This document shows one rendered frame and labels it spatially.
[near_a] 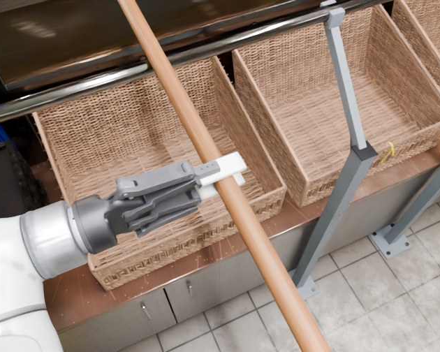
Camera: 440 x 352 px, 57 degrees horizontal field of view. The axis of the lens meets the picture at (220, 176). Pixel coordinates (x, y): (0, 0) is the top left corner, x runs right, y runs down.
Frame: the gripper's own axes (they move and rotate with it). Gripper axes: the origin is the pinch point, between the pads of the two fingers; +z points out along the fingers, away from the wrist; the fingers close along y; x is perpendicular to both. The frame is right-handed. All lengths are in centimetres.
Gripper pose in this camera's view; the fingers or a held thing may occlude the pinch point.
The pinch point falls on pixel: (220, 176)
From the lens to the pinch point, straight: 58.0
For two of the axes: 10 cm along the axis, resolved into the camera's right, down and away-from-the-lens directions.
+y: 0.0, 5.4, 8.4
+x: 4.1, 7.7, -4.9
